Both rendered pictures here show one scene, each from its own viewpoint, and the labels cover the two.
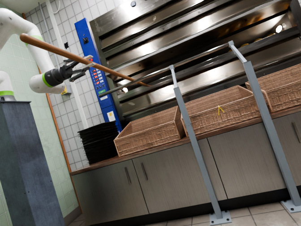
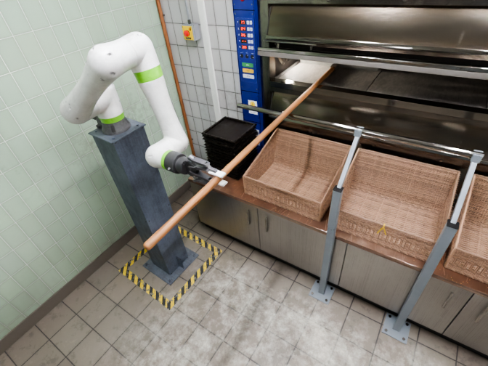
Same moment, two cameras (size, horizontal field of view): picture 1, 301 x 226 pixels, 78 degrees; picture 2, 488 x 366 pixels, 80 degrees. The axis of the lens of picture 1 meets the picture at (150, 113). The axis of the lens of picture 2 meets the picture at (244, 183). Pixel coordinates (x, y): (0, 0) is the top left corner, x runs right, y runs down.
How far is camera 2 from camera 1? 119 cm
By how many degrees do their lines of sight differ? 47
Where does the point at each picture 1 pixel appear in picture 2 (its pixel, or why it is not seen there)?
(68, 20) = not seen: outside the picture
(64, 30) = not seen: outside the picture
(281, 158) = (409, 306)
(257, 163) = (385, 287)
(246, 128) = (396, 264)
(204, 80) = (417, 133)
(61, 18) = not seen: outside the picture
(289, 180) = (401, 317)
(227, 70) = (464, 141)
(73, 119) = (199, 79)
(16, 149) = (135, 189)
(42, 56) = (159, 106)
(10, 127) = (127, 167)
